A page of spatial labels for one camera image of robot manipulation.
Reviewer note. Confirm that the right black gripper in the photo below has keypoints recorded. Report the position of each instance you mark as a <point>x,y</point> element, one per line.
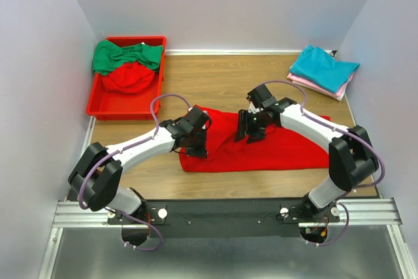
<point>249,125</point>

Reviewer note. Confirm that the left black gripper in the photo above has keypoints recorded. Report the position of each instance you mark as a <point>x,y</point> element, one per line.
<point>196,145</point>

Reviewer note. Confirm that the red t shirt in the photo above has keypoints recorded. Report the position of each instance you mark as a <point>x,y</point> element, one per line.
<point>129,78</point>
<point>281,150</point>

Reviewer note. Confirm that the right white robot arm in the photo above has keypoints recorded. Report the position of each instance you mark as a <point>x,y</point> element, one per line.
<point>352,158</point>

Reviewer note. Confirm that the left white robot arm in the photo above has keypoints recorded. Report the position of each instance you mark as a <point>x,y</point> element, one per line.
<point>96,177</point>

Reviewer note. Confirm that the folded pink t shirt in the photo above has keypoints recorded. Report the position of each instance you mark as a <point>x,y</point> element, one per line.
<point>308,84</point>

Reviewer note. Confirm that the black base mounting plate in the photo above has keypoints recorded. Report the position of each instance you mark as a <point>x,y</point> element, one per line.
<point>210,218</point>

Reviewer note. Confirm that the folded teal t shirt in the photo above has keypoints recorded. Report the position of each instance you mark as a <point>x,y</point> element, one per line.
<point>320,68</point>

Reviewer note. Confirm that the folded white t shirt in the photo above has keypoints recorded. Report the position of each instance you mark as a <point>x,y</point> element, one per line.
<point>339,95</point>

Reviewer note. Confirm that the red plastic bin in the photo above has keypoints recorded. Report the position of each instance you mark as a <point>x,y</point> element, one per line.
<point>105,105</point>

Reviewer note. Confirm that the green t shirt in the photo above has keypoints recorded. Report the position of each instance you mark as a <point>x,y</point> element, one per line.
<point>107,56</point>

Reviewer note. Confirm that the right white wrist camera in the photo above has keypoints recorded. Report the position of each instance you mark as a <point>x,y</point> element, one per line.
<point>253,109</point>

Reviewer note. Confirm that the aluminium frame rail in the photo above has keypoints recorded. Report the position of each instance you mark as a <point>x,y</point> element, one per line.
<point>83,245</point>

